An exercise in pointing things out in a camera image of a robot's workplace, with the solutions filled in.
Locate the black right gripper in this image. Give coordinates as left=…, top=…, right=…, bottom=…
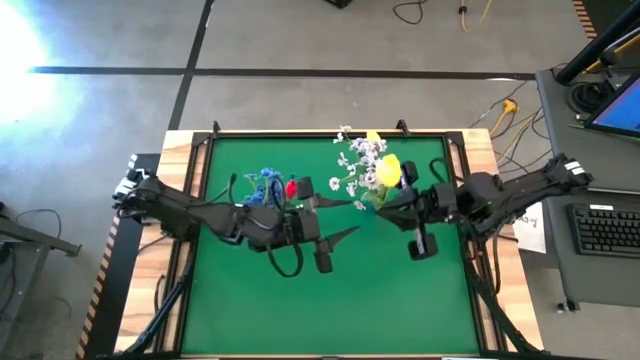
left=374, top=159, right=459, bottom=262

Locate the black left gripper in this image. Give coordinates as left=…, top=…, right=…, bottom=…
left=284, top=175, right=362, bottom=275

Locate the white artificial flower bunch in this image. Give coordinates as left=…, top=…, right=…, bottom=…
left=333, top=124, right=389, bottom=174
left=328, top=152, right=381, bottom=212

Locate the blue artificial flower bunch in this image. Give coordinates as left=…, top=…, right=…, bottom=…
left=243, top=187, right=269, bottom=207
left=243, top=168, right=286, bottom=207

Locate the green table mat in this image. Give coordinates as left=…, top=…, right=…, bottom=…
left=180, top=135, right=482, bottom=357

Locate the white paper sheet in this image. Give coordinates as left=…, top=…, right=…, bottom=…
left=512, top=202, right=548, bottom=255

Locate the grey computer cart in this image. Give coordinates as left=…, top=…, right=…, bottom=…
left=535, top=67, right=640, bottom=314

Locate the black computer keyboard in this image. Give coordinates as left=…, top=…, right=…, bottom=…
left=566, top=202, right=640, bottom=260

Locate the black striped floor plate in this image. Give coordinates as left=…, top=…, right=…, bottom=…
left=571, top=0, right=629, bottom=41
left=74, top=153, right=162, bottom=360

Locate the laptop screen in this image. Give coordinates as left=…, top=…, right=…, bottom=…
left=583, top=73, right=640, bottom=139

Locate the thick black pole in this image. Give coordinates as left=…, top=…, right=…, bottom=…
left=555, top=0, right=640, bottom=86

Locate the grey metal stand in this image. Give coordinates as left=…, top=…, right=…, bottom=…
left=0, top=199, right=84, bottom=360

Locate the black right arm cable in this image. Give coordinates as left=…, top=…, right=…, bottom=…
left=428, top=157, right=456, bottom=186

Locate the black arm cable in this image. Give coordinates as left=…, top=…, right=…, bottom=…
left=428, top=157, right=456, bottom=186
left=264, top=242, right=305, bottom=279

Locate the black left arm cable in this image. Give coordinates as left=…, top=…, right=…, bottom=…
left=264, top=242, right=305, bottom=279

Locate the black metal rig frame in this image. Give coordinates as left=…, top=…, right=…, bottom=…
left=115, top=119, right=546, bottom=360

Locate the yellow extension cable with plug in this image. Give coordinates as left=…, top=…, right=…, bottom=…
left=488, top=98, right=537, bottom=162

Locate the black floor cable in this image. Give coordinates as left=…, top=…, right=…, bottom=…
left=392, top=0, right=429, bottom=26

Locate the yellow floor cable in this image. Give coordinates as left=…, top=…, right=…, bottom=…
left=458, top=0, right=494, bottom=33

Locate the coiled black cable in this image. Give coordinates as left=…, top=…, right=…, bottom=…
left=567, top=78, right=615, bottom=115

